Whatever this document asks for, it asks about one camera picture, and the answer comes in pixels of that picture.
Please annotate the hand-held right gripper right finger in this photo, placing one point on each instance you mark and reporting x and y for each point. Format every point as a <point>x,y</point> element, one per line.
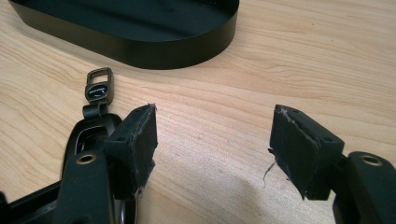
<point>299,149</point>

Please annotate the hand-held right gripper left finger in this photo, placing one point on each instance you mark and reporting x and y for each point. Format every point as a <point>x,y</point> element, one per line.
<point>134,149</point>

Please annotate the black oval tray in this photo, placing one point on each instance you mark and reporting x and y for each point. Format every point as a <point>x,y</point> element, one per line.
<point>130,28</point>

